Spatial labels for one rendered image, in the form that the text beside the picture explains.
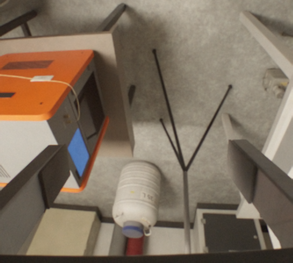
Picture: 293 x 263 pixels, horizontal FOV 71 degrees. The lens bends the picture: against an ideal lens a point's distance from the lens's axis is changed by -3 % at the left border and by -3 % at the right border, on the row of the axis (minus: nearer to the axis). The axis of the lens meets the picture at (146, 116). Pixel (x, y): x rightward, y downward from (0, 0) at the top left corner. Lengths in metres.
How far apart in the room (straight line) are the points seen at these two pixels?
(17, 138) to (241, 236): 2.72
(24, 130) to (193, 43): 1.27
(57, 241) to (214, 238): 2.07
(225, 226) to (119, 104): 2.33
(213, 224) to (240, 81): 1.85
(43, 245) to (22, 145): 2.91
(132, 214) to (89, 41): 1.63
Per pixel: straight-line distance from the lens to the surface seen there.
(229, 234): 3.01
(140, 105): 1.91
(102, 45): 0.91
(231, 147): 0.16
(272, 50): 1.08
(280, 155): 0.91
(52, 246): 3.51
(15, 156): 0.80
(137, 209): 2.12
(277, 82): 1.72
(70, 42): 0.95
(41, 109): 0.62
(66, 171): 0.17
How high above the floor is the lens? 1.52
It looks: 50 degrees down
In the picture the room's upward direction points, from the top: 171 degrees counter-clockwise
